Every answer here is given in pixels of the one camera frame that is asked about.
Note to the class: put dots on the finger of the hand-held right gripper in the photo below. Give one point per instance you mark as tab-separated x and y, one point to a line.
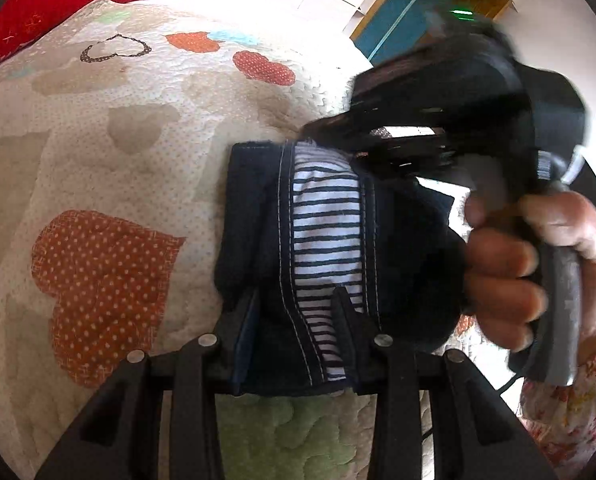
328	130

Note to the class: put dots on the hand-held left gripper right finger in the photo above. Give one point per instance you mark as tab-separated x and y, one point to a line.
348	320

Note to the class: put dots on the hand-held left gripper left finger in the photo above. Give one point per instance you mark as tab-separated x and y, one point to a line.
245	332

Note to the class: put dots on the striped pants with dark patches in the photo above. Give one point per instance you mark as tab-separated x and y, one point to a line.
323	220

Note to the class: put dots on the person's right hand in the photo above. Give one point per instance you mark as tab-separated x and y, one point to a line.
503	270

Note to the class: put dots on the wooden door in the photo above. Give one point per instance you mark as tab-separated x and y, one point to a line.
483	5

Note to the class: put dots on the teal door panel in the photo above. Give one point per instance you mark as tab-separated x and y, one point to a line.
403	5

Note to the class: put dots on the patchwork heart quilt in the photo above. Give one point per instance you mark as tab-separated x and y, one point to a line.
102	160

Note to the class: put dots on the person's floral clothing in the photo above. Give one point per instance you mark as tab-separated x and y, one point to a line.
573	425

